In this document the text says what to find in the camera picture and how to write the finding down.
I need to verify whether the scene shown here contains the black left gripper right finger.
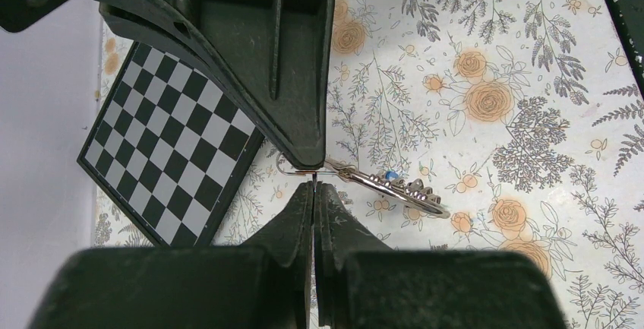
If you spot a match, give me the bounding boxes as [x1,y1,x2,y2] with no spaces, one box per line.
[314,182,565,328]

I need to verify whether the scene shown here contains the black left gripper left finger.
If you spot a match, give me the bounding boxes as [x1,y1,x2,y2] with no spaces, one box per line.
[30,182,314,328]

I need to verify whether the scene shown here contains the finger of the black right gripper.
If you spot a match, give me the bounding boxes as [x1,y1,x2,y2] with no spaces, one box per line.
[100,0,336,171]

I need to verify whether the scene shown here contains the blue key tag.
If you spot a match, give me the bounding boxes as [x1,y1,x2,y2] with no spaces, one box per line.
[383,170,399,181]

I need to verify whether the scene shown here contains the black and white chessboard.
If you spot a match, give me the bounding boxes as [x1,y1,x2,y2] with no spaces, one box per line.
[77,43,264,247]

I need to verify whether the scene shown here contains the floral patterned table mat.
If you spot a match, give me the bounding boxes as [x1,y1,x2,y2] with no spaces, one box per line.
[93,0,643,328]

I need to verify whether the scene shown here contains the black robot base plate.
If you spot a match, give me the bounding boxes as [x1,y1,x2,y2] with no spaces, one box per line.
[605,0,643,86]

